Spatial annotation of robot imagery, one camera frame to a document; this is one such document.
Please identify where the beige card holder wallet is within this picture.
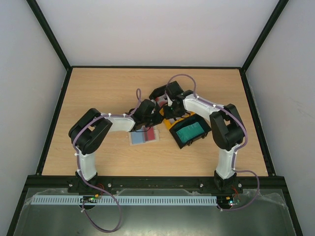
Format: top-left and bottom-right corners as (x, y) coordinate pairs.
(128, 126), (160, 146)

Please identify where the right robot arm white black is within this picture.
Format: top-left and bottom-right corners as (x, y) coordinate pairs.
(162, 81), (248, 193)

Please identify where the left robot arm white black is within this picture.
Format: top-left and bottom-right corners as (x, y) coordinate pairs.
(68, 99), (163, 192)

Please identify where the stack of red white cards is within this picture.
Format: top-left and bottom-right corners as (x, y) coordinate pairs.
(155, 96), (168, 107)

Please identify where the black bin with red cards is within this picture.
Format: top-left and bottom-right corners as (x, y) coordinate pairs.
(149, 85), (167, 102)

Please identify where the black bin with teal cards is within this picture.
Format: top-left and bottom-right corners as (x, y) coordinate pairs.
(169, 114), (211, 149)

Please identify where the teal cards stack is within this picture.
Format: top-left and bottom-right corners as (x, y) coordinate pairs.
(176, 122), (206, 144)

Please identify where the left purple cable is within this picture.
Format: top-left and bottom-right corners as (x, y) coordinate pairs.
(73, 88), (143, 187)

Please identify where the purple cable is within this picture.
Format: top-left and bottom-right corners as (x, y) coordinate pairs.
(164, 74), (248, 173)
(73, 88), (143, 187)

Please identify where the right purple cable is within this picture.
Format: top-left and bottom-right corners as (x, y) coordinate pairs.
(164, 74), (248, 173)

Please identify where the black aluminium frame rail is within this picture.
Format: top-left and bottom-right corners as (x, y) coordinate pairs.
(61, 175), (286, 197)

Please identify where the light blue cable duct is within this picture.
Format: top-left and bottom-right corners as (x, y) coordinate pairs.
(31, 195), (217, 206)

